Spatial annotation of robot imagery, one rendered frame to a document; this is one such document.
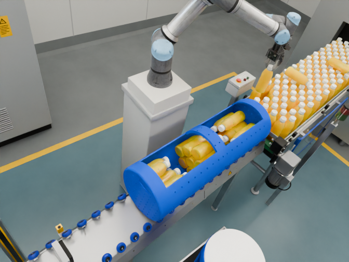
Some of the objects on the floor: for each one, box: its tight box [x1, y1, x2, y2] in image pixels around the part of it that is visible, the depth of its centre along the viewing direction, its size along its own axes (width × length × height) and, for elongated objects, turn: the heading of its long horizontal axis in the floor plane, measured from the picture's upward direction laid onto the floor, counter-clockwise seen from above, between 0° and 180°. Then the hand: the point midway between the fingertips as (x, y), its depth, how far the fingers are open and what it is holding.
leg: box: [211, 170, 240, 211], centre depth 234 cm, size 6×6×63 cm
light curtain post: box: [0, 218, 27, 262], centre depth 134 cm, size 6×6×170 cm
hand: (270, 67), depth 182 cm, fingers closed on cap, 4 cm apart
